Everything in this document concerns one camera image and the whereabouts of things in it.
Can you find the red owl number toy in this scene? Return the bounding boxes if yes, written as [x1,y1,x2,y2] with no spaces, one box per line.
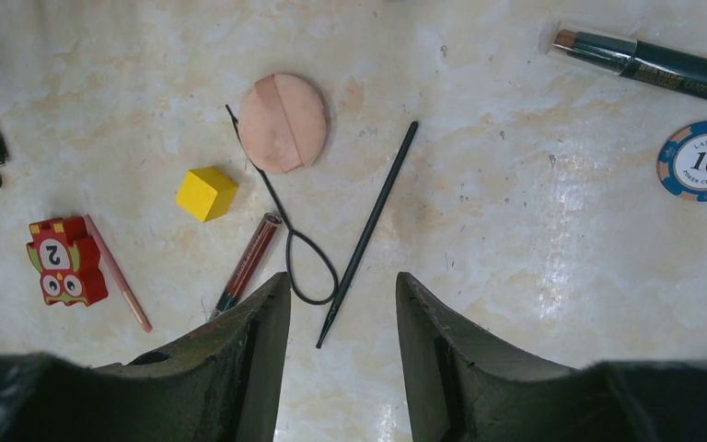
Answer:
[26,216,109,307]

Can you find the blue poker chip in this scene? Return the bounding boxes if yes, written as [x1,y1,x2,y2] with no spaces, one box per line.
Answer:
[656,121,707,203]

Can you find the small yellow cube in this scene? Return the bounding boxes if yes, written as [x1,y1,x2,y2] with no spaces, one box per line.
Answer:
[176,167,238,223]

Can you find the thin black stick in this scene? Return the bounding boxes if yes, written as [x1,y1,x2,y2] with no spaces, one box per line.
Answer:
[316,121,420,349]

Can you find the pink round powder puff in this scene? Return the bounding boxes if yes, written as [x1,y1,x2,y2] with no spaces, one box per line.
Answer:
[239,74,328,174]

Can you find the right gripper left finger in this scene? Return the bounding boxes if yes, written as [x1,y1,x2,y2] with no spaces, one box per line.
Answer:
[0,273,291,441]

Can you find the peach lip pencil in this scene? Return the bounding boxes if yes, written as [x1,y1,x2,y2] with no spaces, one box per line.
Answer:
[83,214,153,333]

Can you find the black tweezers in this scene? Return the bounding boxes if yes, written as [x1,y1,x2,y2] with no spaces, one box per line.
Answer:
[551,27,707,100]

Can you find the dark red lip gloss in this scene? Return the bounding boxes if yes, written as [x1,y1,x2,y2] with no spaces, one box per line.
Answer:
[211,213,283,319]

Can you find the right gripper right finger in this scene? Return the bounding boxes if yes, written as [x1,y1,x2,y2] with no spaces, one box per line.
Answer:
[396,273,707,441]

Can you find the black hair loop tool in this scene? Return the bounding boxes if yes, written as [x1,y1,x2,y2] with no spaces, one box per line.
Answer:
[225,104,340,307]

